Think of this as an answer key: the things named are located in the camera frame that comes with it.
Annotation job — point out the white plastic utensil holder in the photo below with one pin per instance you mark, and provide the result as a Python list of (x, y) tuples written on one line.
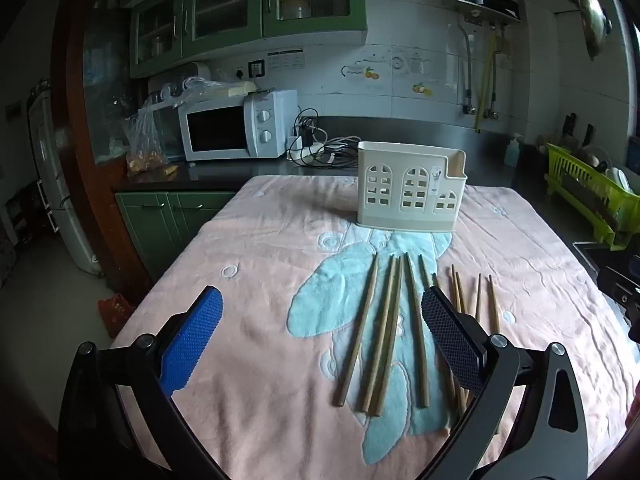
[(400, 195)]

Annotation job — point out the pink blanket with blue print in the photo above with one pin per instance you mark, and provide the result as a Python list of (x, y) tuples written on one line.
[(265, 310)]

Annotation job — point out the green lower cabinet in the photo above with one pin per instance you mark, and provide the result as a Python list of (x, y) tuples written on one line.
[(160, 225)]

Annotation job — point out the silver refrigerator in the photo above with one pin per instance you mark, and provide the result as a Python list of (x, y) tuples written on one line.
[(60, 185)]

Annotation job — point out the small wooden stick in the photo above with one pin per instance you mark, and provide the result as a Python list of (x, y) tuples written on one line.
[(169, 171)]

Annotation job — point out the black and white label sticker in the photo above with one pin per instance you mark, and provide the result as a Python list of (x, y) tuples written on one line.
[(285, 60)]

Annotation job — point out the row of wooden chopsticks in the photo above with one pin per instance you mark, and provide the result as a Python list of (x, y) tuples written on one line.
[(360, 320)]

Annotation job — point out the white microwave oven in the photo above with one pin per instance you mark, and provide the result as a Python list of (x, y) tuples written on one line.
[(225, 127)]

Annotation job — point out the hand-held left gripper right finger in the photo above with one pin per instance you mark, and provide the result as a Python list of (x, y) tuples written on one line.
[(452, 342)]

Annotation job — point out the red item on floor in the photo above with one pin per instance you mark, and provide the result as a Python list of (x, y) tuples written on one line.
[(115, 315)]

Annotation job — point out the clear plastic bag with food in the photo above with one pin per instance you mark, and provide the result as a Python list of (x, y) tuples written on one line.
[(145, 145)]

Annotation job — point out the small orange fruit wall sticker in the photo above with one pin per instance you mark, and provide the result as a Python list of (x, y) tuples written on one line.
[(422, 89)]

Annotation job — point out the clear soap pump bottle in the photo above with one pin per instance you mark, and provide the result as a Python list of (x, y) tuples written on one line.
[(512, 152)]

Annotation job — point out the black wall socket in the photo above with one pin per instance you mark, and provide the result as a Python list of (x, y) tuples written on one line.
[(256, 69)]

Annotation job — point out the bowls in dish rack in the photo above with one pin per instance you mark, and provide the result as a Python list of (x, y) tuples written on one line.
[(617, 175)]

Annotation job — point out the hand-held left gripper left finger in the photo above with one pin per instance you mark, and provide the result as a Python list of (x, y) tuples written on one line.
[(192, 342)]

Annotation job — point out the kitchen sink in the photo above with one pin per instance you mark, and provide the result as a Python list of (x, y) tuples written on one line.
[(592, 255)]

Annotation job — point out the green plastic dish rack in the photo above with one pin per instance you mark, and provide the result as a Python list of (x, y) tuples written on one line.
[(585, 185)]

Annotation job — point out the plastic bag with cream box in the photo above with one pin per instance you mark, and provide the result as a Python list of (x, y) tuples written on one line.
[(215, 91)]

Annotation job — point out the green upper wall cabinets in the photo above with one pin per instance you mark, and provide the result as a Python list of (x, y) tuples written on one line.
[(225, 5)]

